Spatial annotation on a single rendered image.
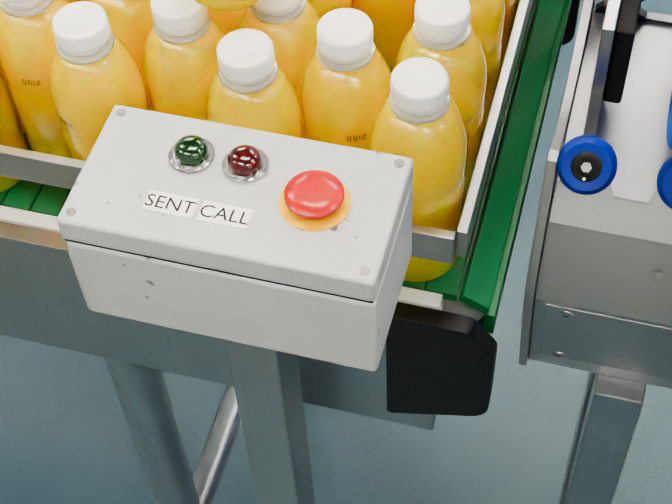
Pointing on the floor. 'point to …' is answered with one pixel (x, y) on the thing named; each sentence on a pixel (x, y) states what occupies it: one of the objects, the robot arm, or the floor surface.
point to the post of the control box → (272, 422)
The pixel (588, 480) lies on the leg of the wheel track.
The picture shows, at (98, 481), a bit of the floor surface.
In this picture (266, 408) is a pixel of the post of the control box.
